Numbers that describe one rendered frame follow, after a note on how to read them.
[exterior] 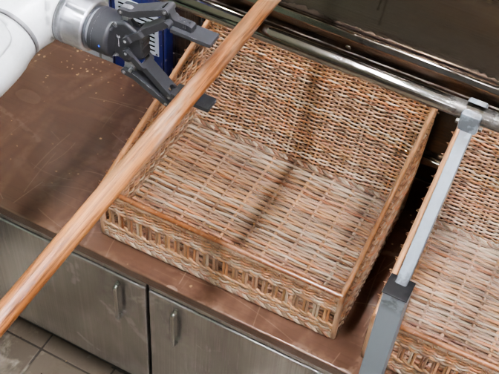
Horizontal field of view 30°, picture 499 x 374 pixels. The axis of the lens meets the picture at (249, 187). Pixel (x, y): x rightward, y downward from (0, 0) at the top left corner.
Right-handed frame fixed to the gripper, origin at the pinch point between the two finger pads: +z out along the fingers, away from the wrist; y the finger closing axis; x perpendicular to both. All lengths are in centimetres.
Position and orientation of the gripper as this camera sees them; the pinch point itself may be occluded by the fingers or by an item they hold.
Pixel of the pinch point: (207, 72)
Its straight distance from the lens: 146.8
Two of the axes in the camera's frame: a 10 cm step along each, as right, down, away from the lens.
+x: -4.7, 6.5, -5.9
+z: 8.8, 3.9, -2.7
